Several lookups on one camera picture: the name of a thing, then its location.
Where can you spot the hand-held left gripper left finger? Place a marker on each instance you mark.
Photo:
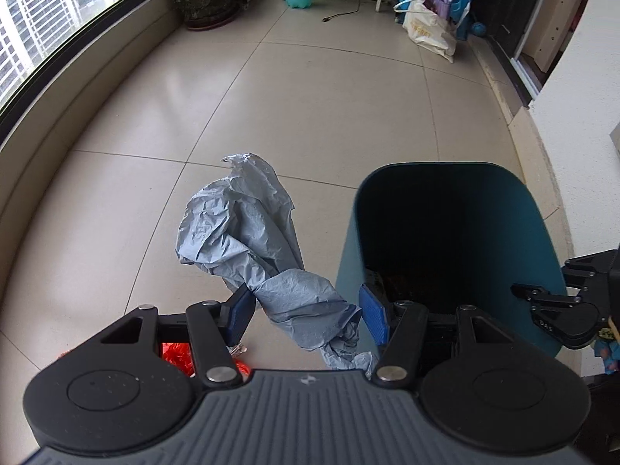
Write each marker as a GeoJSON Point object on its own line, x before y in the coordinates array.
{"type": "Point", "coordinates": [240, 317]}

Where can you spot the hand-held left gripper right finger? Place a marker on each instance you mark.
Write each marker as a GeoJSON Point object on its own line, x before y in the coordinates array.
{"type": "Point", "coordinates": [374, 315]}

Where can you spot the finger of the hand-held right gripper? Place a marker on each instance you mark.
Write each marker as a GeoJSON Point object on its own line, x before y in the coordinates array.
{"type": "Point", "coordinates": [542, 296]}
{"type": "Point", "coordinates": [591, 264]}

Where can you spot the teal plastic trash bin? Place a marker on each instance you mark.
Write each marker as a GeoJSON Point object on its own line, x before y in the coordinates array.
{"type": "Point", "coordinates": [348, 252]}

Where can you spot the red plastic bag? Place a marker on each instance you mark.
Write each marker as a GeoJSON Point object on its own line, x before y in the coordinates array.
{"type": "Point", "coordinates": [175, 358]}

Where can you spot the grey-blue plastic bag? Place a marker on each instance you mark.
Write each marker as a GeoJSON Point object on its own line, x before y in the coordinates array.
{"type": "Point", "coordinates": [252, 223]}

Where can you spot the colourful printed cloth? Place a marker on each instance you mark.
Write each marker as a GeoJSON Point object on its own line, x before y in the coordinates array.
{"type": "Point", "coordinates": [608, 353]}

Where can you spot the blue ball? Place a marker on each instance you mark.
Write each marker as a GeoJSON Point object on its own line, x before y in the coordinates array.
{"type": "Point", "coordinates": [478, 29]}

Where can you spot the light blue bag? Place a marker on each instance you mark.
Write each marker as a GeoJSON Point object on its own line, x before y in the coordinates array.
{"type": "Point", "coordinates": [460, 22]}

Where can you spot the white tote bag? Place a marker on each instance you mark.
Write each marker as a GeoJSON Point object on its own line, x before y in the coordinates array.
{"type": "Point", "coordinates": [428, 29]}

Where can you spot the purple bag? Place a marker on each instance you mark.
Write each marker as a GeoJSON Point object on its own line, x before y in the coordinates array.
{"type": "Point", "coordinates": [441, 6]}

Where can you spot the dark framed window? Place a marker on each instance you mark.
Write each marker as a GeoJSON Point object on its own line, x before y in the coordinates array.
{"type": "Point", "coordinates": [38, 19]}

